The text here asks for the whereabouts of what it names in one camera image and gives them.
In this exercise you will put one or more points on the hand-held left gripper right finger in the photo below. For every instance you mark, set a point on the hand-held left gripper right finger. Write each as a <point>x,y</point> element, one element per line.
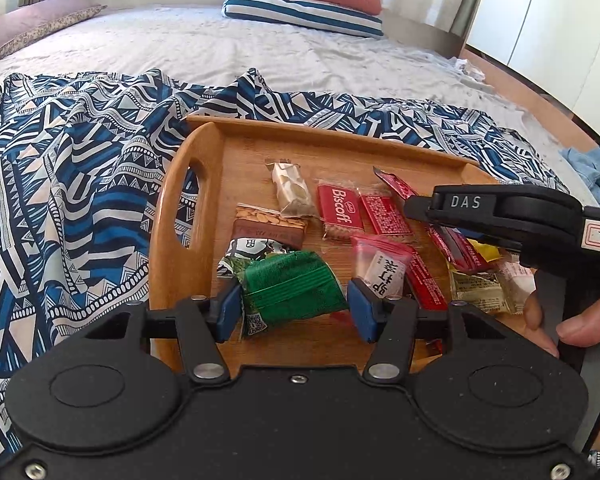
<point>362,310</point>

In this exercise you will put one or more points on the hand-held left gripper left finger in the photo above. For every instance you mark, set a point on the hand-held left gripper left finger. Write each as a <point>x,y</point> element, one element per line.
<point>227,310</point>

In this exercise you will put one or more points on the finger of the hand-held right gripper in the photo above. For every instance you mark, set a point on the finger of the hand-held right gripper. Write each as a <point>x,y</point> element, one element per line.
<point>419,209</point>

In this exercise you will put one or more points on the red nut packet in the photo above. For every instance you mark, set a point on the red nut packet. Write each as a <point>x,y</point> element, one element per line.
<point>400,187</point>

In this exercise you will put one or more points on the small red snack packet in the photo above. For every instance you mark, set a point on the small red snack packet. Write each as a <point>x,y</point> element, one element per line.
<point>385,212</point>

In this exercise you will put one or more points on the pink snack packet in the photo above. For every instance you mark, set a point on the pink snack packet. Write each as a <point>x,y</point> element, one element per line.
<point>380,265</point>

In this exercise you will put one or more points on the yellow snack packet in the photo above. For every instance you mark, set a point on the yellow snack packet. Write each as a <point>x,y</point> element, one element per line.
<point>485,251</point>

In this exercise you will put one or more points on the white and pink packet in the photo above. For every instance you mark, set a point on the white and pink packet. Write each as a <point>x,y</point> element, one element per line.
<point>519,277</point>

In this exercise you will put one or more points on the black and white patterned packet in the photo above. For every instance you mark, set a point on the black and white patterned packet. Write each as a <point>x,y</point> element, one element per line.
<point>252,250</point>

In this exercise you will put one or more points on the green snack packet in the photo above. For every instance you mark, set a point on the green snack packet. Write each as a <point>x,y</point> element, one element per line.
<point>290,290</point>

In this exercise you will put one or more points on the long red snack bar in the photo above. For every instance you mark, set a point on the long red snack bar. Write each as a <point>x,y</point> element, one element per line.
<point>425,280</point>

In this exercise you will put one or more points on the red biscuit packet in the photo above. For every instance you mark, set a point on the red biscuit packet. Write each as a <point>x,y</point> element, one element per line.
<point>340,207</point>

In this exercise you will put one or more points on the gold snack packet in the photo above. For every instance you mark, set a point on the gold snack packet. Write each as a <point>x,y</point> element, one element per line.
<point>480,290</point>

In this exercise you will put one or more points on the brown almond snack packet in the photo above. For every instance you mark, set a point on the brown almond snack packet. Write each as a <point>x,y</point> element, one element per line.
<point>267,225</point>

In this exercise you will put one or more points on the clear nougat packet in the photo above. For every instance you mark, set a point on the clear nougat packet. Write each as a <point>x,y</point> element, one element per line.
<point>292,190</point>

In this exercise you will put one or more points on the person's right hand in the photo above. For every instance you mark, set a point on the person's right hand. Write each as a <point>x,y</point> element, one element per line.
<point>590,327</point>

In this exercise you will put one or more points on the light blue cloth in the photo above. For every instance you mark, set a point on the light blue cloth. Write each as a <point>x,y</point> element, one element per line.
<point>582,162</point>

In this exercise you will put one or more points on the crumpled white tissue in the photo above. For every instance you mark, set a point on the crumpled white tissue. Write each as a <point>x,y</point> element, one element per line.
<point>467,70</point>

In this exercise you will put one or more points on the white wardrobe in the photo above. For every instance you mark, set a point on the white wardrobe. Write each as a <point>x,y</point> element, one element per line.
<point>555,20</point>

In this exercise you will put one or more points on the blue patterned blanket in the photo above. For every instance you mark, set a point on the blue patterned blanket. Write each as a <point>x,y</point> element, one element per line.
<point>55,185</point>

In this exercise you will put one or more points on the blue striped pillow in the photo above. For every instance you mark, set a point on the blue striped pillow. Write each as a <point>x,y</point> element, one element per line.
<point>300,12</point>

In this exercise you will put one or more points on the grey bed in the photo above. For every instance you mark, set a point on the grey bed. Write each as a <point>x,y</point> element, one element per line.
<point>205,45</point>

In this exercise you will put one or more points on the purple floral pillow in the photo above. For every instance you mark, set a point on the purple floral pillow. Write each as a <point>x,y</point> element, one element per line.
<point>35,25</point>

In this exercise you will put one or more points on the wooden bed frame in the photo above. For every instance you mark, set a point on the wooden bed frame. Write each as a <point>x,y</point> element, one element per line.
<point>530,85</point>

